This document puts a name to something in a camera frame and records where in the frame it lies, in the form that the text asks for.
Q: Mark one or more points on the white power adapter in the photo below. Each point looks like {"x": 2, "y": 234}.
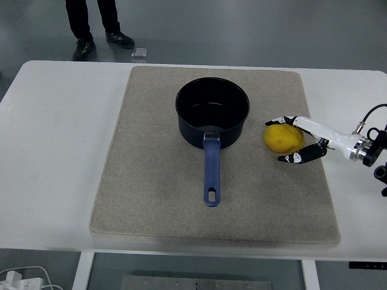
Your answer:
{"x": 21, "y": 282}

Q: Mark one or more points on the beige grey felt mat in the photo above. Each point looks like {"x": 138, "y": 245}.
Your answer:
{"x": 151, "y": 181}

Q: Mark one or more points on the yellow potato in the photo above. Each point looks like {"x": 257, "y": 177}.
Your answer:
{"x": 282, "y": 139}

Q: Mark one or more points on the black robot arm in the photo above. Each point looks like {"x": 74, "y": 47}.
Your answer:
{"x": 372, "y": 154}

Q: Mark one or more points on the black table control panel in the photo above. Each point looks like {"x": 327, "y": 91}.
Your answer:
{"x": 364, "y": 265}

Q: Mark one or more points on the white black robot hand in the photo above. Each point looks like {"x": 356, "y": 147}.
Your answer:
{"x": 320, "y": 130}

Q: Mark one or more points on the person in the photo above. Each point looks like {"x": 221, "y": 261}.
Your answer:
{"x": 78, "y": 18}

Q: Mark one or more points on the grey metal plate with screws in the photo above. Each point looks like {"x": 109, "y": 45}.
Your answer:
{"x": 196, "y": 284}

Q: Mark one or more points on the silver floor socket plate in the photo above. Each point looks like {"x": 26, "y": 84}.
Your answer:
{"x": 139, "y": 52}

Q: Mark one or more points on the white table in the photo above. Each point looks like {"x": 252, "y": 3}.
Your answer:
{"x": 60, "y": 151}

